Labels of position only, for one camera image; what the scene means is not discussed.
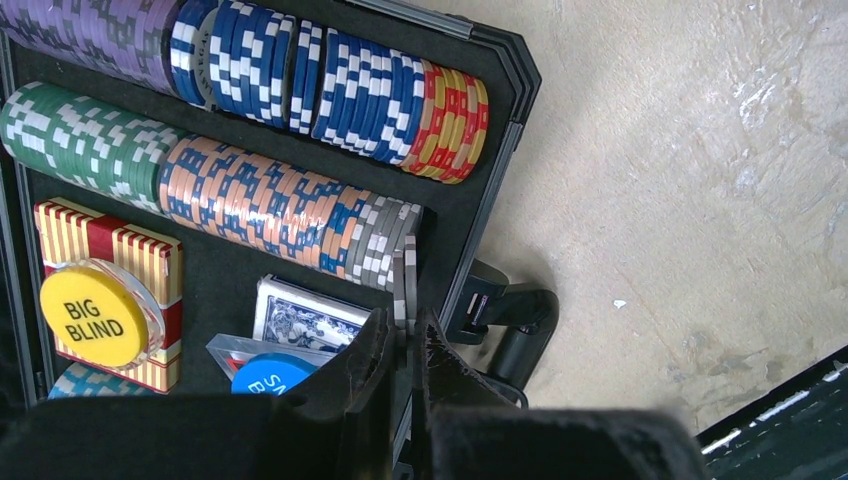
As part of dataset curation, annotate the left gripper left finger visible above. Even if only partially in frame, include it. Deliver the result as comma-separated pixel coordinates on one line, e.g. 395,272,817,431
1,309,397,479

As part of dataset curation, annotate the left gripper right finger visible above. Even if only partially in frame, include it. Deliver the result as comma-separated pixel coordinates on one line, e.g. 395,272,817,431
410,308,709,479

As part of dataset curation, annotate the blue round button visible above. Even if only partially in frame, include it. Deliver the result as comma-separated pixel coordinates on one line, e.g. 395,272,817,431
231,353,318,396

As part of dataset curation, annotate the blue playing card deck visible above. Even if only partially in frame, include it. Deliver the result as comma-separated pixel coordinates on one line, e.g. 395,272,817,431
252,274,370,353

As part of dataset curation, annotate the yellow round button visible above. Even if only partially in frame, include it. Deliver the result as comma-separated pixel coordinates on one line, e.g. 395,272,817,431
39,266,149,368

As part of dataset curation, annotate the black poker case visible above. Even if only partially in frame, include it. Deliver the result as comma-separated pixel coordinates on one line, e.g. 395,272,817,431
0,0,561,412

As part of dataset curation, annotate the red playing card deck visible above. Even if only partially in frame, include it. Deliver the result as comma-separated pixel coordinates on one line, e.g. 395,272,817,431
33,197,184,394

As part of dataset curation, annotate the pink brown chip row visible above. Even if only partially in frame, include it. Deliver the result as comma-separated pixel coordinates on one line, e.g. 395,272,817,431
159,134,424,291

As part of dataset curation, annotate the navy orange chip row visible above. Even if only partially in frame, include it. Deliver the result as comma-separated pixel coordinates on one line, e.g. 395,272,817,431
166,1,490,184

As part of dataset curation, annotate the green white chip row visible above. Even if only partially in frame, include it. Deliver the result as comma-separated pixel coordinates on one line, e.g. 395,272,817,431
1,82,188,214

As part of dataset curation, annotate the purple chip row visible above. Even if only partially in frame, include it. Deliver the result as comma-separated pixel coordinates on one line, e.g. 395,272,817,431
1,0,184,96

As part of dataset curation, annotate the black aluminium base frame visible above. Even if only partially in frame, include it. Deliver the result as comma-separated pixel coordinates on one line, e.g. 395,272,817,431
697,348,847,479

